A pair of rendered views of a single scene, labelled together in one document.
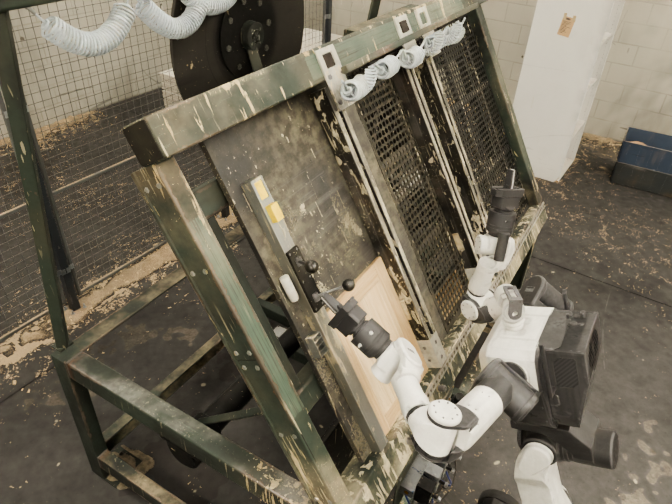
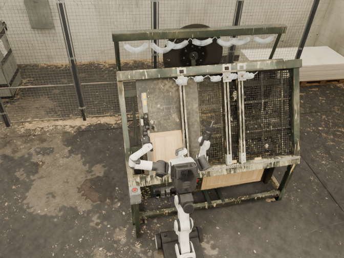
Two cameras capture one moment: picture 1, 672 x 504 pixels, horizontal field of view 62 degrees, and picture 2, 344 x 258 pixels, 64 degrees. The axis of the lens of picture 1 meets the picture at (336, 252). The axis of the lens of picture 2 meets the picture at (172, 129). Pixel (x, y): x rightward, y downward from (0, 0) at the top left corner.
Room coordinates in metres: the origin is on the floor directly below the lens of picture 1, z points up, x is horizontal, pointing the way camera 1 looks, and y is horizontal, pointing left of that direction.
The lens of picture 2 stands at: (-0.22, -1.91, 3.35)
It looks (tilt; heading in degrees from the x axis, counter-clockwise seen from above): 39 degrees down; 47
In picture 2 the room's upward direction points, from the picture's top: 2 degrees clockwise
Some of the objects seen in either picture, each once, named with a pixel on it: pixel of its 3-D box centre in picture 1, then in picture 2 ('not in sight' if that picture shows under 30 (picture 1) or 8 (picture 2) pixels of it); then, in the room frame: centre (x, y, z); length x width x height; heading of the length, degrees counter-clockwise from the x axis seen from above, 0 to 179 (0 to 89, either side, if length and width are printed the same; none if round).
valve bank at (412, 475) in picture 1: (441, 455); (172, 192); (1.23, -0.42, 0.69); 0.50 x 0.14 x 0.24; 151
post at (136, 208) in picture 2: not in sight; (137, 219); (0.81, -0.26, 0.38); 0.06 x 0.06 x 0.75; 61
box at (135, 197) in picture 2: not in sight; (135, 195); (0.81, -0.26, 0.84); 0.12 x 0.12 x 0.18; 61
